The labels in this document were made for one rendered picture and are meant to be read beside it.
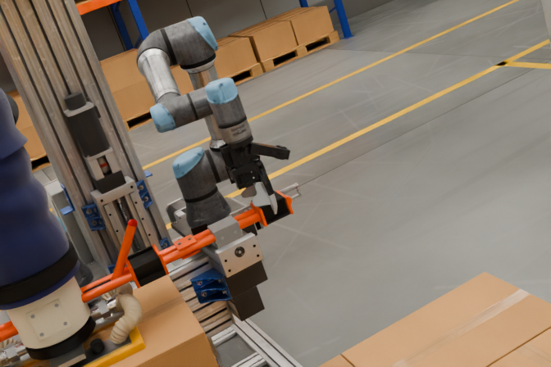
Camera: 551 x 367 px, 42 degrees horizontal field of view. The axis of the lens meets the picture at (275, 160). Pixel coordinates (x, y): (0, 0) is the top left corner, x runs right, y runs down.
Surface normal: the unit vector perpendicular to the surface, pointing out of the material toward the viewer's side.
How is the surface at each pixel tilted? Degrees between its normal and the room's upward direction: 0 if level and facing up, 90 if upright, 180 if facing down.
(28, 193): 69
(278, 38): 90
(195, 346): 90
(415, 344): 0
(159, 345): 1
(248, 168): 90
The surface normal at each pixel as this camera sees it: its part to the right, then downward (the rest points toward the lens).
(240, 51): 0.44, 0.15
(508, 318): -0.31, -0.90
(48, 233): 0.81, -0.44
